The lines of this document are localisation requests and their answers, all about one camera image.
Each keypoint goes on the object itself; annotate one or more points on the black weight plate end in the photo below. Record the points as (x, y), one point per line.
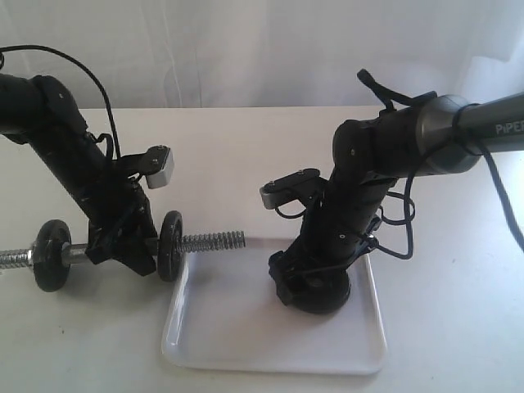
(49, 272)

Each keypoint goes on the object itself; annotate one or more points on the chrome threaded dumbbell bar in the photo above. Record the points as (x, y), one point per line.
(75, 253)

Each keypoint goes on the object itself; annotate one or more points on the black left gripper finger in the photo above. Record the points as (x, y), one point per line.
(136, 256)

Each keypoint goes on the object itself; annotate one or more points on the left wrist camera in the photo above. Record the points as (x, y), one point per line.
(157, 166)

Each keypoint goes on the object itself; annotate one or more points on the white curtain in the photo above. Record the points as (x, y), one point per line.
(267, 53)

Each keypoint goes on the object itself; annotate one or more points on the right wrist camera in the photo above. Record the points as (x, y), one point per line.
(303, 186)

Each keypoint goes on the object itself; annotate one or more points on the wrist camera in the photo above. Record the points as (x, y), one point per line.
(157, 166)
(303, 186)

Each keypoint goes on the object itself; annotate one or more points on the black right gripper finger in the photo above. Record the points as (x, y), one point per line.
(289, 295)

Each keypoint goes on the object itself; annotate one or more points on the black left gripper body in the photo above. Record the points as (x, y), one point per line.
(124, 216)

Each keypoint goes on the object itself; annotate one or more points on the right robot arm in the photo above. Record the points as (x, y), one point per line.
(432, 135)

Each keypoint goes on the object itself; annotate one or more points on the white plastic tray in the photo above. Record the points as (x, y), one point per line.
(225, 315)

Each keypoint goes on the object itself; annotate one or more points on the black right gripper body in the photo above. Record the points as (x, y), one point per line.
(333, 234)

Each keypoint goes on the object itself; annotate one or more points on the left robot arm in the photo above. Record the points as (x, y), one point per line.
(41, 112)

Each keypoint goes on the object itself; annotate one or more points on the black weight plate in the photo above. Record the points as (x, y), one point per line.
(324, 293)
(170, 257)

